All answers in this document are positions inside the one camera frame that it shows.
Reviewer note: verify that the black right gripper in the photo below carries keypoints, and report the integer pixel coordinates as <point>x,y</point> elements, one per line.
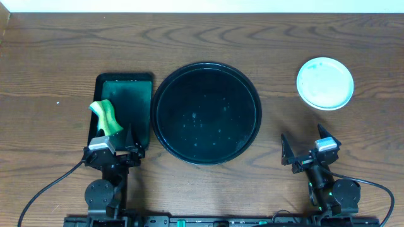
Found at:
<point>289,157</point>

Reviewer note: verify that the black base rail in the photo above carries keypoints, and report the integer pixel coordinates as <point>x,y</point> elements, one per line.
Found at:
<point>165,221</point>

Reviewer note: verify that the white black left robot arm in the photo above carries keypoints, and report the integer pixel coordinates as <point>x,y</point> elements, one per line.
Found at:
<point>107,197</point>

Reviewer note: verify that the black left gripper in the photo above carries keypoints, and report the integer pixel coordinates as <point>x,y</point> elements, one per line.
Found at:
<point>119,156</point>

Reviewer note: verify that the green sponge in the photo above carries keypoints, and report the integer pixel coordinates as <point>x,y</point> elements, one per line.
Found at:
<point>105,112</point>

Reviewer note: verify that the green plate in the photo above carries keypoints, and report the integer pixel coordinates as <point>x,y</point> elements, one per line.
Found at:
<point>325,84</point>

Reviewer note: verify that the round black tray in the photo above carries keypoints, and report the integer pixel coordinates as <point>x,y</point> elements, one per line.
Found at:
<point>206,113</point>

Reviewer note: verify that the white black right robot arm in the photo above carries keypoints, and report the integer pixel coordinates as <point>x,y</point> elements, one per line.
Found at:
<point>333,197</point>

